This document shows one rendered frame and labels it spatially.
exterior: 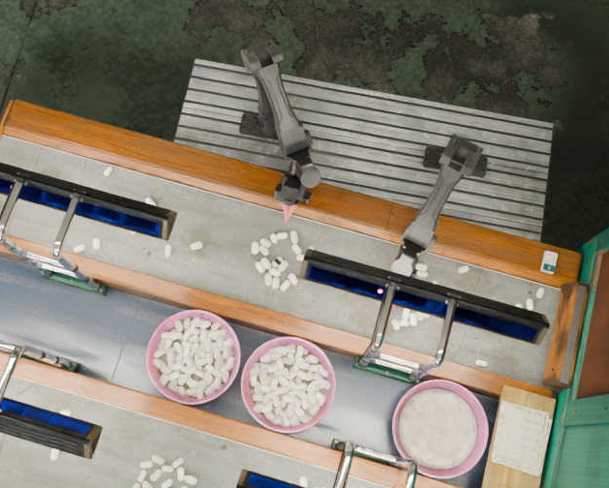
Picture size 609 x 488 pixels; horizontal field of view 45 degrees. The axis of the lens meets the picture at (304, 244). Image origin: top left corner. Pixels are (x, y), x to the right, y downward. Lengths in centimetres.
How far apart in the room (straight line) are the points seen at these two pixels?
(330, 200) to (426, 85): 119
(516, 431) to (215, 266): 97
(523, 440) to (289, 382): 67
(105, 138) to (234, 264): 56
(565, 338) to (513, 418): 27
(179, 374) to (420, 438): 71
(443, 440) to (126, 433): 89
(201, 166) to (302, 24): 127
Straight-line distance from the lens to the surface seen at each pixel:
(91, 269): 225
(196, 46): 336
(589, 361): 212
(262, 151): 239
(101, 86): 334
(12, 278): 241
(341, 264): 183
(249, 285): 219
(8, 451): 228
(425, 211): 201
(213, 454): 215
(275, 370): 215
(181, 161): 230
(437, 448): 218
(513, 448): 218
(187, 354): 217
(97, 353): 229
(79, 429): 186
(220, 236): 223
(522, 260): 228
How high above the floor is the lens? 288
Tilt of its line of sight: 75 degrees down
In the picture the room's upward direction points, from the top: 3 degrees clockwise
